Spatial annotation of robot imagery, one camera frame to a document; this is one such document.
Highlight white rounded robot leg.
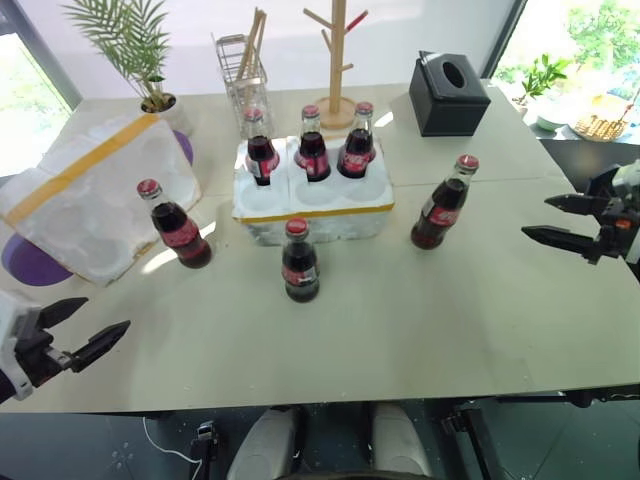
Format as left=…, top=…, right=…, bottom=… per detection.
left=226, top=406, right=302, bottom=480
left=369, top=401, right=434, bottom=480

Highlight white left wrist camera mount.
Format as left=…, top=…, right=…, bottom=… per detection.
left=0, top=288, right=34, bottom=402

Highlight purple round pad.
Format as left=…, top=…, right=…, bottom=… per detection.
left=0, top=233, right=75, bottom=288
left=171, top=129, right=195, bottom=170

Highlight small green potted plant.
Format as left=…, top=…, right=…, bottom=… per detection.
left=509, top=53, right=572, bottom=119

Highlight white foam lid yellow tape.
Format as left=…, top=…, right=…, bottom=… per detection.
left=0, top=113, right=203, bottom=289

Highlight glass cola bottle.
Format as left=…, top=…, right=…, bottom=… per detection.
left=294, top=104, right=333, bottom=184
left=281, top=218, right=321, bottom=304
left=242, top=106, right=281, bottom=188
left=136, top=179, right=214, bottom=271
left=336, top=101, right=378, bottom=180
left=410, top=154, right=481, bottom=252

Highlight wooden mug tree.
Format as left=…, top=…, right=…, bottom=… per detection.
left=302, top=0, right=370, bottom=131

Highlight black tissue box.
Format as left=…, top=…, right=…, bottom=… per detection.
left=408, top=49, right=493, bottom=138

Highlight palm plant in white pot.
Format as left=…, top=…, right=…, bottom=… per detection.
left=61, top=0, right=194, bottom=139

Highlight black table clamp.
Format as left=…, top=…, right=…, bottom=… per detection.
left=189, top=421, right=222, bottom=480

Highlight white cable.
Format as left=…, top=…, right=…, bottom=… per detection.
left=141, top=413, right=202, bottom=472

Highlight metal wire rack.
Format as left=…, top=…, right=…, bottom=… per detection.
left=211, top=33, right=272, bottom=142

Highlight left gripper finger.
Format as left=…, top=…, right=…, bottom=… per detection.
left=68, top=320, right=133, bottom=375
left=39, top=297, right=90, bottom=330

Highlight white foam bottle tray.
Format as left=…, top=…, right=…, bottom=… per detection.
left=231, top=133, right=397, bottom=248

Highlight wicker basket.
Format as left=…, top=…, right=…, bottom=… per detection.
left=571, top=113, right=629, bottom=144

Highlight black table frame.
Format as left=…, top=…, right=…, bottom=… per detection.
left=441, top=388, right=640, bottom=480

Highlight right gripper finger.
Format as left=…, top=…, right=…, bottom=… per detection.
left=520, top=225, right=602, bottom=265
left=543, top=193, right=610, bottom=218

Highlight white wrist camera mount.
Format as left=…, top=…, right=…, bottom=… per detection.
left=615, top=159, right=640, bottom=194
left=0, top=288, right=34, bottom=402

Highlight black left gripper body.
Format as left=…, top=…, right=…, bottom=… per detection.
left=12, top=308, right=77, bottom=389

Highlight black side table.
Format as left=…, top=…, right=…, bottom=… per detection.
left=538, top=136, right=640, bottom=202

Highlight wooden sticks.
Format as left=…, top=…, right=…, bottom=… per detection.
left=234, top=5, right=268, bottom=82

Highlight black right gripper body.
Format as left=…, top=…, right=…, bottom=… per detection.
left=588, top=167, right=640, bottom=267

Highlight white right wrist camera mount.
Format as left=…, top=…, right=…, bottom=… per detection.
left=615, top=159, right=640, bottom=194

